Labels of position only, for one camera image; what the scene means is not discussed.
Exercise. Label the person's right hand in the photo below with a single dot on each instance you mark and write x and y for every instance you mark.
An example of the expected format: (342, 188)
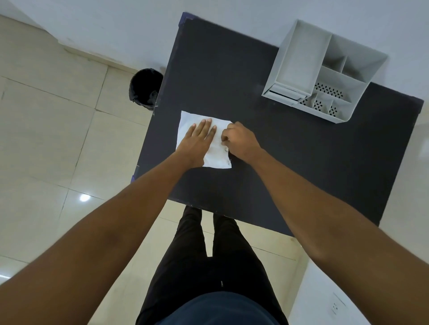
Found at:
(242, 141)

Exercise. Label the person's left hand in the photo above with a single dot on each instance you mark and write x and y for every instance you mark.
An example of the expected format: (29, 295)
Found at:
(196, 143)

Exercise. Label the person's left middle finger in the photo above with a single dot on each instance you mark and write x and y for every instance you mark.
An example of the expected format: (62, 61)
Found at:
(207, 127)

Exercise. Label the person's right fingers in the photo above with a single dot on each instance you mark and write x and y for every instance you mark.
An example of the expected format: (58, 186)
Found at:
(227, 134)

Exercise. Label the person's left little finger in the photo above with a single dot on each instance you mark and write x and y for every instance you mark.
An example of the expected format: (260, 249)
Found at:
(189, 131)

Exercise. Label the white cloth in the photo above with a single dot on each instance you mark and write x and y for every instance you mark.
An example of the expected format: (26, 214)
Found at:
(216, 147)

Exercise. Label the person's left forearm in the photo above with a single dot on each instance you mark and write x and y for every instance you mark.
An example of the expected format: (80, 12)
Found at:
(83, 247)

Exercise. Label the person's right forearm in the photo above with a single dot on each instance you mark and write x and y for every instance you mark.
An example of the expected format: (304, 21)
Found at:
(338, 234)

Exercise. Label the black trash bin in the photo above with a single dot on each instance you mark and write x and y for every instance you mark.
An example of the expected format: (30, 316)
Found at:
(144, 87)

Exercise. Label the grey plastic desk organizer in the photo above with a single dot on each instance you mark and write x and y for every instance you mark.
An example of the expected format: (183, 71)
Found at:
(323, 72)

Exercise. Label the person's black trousers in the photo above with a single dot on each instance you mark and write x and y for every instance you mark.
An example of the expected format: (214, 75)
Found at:
(214, 261)

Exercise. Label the person's dark blue shirt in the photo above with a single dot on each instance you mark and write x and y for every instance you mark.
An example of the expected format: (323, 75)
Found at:
(223, 309)

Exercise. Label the white wall socket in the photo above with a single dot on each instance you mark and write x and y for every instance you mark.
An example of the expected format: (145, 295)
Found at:
(337, 306)

